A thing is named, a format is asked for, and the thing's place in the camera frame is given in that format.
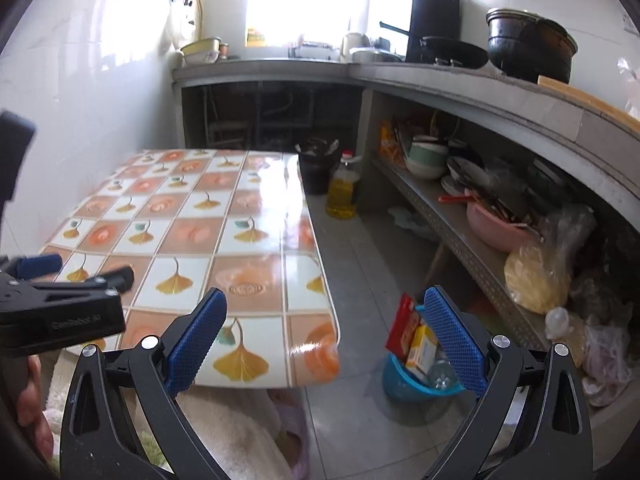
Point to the white fluffy rug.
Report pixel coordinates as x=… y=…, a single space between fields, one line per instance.
x=235 y=430

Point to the blue plastic basket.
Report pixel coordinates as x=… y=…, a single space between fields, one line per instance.
x=400 y=385

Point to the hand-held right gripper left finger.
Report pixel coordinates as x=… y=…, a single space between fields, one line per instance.
x=197 y=345

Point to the black upright panel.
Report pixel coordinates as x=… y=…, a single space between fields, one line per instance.
x=432 y=15

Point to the perforated metal shelf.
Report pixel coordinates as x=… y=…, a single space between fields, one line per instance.
x=450 y=230

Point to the concrete kitchen counter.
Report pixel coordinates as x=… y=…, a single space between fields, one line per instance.
x=500 y=95

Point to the black wok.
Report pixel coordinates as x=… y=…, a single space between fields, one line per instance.
x=455 y=52

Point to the stack of green white bowls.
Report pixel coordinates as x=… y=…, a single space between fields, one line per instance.
x=425 y=160

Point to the orange packets on shelf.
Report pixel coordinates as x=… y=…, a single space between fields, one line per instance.
x=390 y=145

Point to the plastic bag of yellow food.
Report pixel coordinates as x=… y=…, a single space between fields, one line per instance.
x=535 y=280

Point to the yellow box on windowsill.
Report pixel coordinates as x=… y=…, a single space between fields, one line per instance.
x=255 y=37

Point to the wooden cutting board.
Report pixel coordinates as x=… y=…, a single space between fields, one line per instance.
x=585 y=97

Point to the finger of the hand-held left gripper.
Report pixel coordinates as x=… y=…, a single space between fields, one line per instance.
x=112 y=280
x=40 y=266

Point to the pink plastic basin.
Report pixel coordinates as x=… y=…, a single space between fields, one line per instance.
x=495 y=230

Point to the large black cooking pot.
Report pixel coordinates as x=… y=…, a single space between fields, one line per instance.
x=525 y=45

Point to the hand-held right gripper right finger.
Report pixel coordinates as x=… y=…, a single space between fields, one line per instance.
x=457 y=345

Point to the yellow cooking oil bottle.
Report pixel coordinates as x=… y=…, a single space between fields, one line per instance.
x=342 y=190

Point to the black bucket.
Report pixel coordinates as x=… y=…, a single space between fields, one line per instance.
x=315 y=170

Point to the pile of white dishes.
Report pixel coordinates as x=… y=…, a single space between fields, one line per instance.
x=467 y=172

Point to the white rag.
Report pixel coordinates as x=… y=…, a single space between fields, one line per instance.
x=412 y=222

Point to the white kettle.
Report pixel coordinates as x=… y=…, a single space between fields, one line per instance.
x=354 y=45

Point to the ginkgo leaf patterned tablecloth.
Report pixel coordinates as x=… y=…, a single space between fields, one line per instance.
x=200 y=230

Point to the green rimmed enamel basin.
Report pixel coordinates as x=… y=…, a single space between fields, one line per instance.
x=200 y=52

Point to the crumpled clear plastic bags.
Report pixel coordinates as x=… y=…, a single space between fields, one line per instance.
x=600 y=355

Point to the pink slipper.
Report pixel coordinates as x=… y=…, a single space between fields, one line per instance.
x=292 y=435

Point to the red spoon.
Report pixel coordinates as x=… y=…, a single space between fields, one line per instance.
x=455 y=198

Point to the red snack packet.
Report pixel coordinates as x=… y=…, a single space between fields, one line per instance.
x=400 y=327

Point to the person's left hand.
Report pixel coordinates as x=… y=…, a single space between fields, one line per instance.
x=31 y=400

